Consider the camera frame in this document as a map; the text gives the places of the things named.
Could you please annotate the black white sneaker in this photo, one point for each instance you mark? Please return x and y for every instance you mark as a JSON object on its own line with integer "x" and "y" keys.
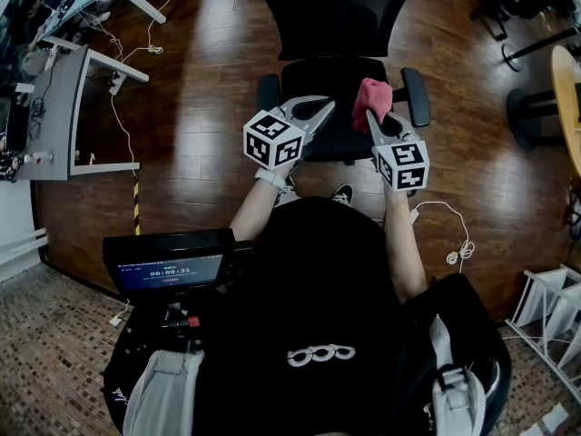
{"x": 341, "y": 194}
{"x": 286, "y": 193}

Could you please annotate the black table base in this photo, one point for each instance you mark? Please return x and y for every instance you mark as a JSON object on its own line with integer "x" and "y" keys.
{"x": 526, "y": 121}

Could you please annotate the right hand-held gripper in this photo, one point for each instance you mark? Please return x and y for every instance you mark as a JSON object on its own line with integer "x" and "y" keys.
{"x": 404, "y": 166}

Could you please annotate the yellow black striped floor strip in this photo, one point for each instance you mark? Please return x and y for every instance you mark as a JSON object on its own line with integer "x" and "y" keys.
{"x": 136, "y": 202}

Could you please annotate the white baseboard pipes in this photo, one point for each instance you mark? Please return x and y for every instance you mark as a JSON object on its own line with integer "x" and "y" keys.
{"x": 22, "y": 241}

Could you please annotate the person's left forearm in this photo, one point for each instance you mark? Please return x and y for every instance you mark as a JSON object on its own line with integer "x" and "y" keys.
{"x": 249, "y": 216}

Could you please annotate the black chair seat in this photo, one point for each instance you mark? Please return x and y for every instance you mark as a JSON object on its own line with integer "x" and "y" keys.
{"x": 345, "y": 84}

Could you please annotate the grey desk with white legs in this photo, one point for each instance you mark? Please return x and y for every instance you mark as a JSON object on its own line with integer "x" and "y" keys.
{"x": 54, "y": 116}

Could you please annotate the black pole stand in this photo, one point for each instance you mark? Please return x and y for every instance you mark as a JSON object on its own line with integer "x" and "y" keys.
{"x": 513, "y": 57}

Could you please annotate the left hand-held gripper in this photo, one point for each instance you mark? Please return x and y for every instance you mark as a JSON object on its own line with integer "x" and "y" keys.
{"x": 272, "y": 141}

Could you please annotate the round wooden table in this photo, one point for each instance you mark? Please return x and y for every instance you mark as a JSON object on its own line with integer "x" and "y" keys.
{"x": 569, "y": 107}

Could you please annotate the white power strip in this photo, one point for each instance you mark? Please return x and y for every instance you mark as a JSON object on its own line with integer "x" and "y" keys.
{"x": 38, "y": 157}

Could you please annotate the pink cloth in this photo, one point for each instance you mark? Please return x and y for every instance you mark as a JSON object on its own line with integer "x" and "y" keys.
{"x": 372, "y": 96}

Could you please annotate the black chest monitor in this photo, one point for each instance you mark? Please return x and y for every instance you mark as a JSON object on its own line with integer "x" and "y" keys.
{"x": 172, "y": 270}

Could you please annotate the person's black shirt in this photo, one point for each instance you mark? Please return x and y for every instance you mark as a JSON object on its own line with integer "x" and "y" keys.
{"x": 318, "y": 266}

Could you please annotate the person's right forearm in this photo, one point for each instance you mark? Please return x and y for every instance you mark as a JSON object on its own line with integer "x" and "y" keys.
{"x": 404, "y": 252}

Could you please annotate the black chair armrest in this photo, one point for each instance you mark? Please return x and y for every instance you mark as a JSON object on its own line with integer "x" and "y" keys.
{"x": 268, "y": 93}
{"x": 417, "y": 98}

